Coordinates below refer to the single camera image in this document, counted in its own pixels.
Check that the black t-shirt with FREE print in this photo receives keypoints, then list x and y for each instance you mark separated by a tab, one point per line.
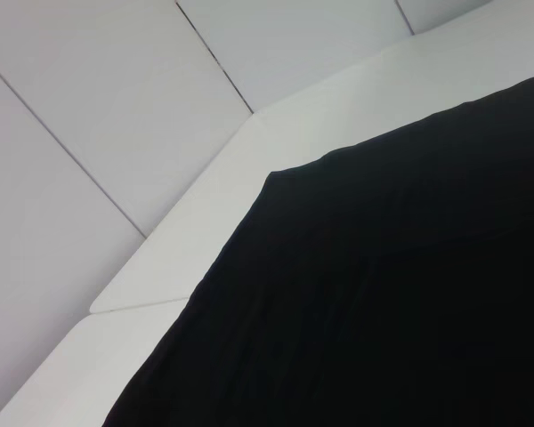
382	289

